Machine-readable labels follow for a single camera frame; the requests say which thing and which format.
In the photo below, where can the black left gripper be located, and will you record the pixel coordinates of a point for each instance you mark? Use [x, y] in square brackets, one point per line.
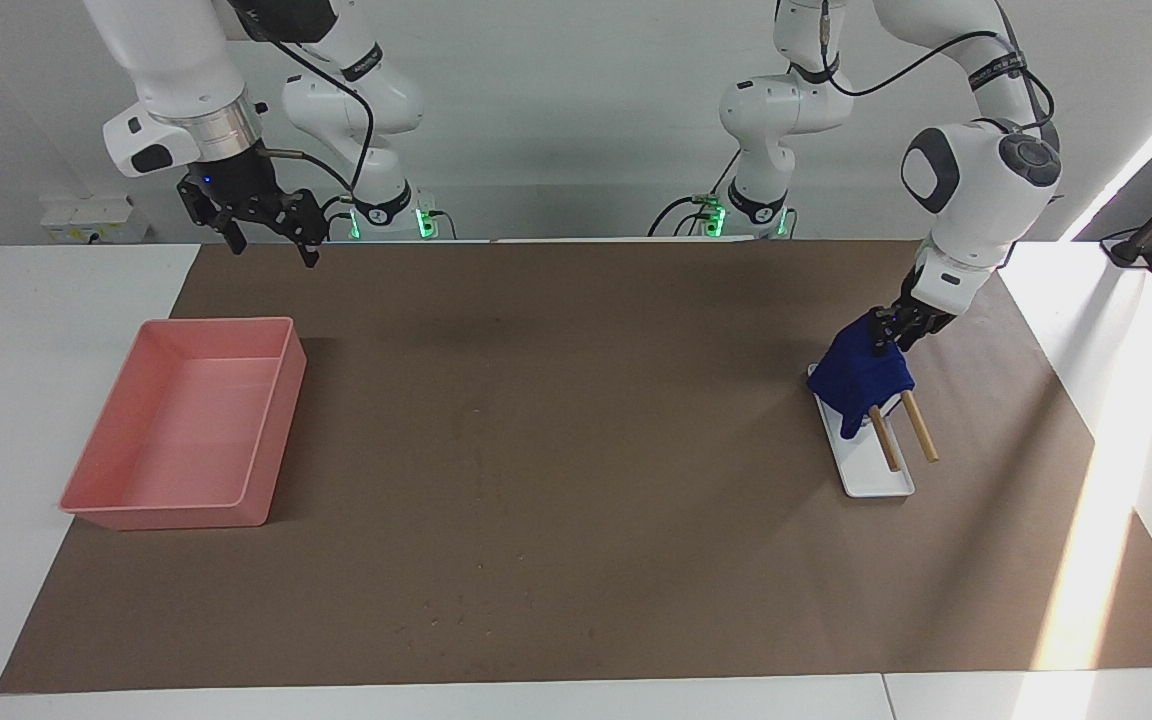
[921, 315]

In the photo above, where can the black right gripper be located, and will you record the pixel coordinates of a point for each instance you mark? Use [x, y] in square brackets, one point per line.
[241, 178]

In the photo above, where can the blue towel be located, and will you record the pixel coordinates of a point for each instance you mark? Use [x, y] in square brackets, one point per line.
[856, 375]

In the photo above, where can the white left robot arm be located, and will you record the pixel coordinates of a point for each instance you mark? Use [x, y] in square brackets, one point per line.
[976, 190]

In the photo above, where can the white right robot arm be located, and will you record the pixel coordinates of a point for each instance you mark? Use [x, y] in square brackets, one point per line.
[176, 70]

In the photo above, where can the wooden rack rod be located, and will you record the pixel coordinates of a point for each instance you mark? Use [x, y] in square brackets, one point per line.
[921, 428]
[886, 440]

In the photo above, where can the pink plastic tray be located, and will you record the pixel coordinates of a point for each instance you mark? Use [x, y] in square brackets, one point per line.
[186, 430]

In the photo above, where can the brown table mat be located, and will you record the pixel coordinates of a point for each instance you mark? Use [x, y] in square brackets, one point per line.
[556, 450]

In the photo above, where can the white wall socket box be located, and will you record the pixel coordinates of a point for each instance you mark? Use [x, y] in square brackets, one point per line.
[96, 220]

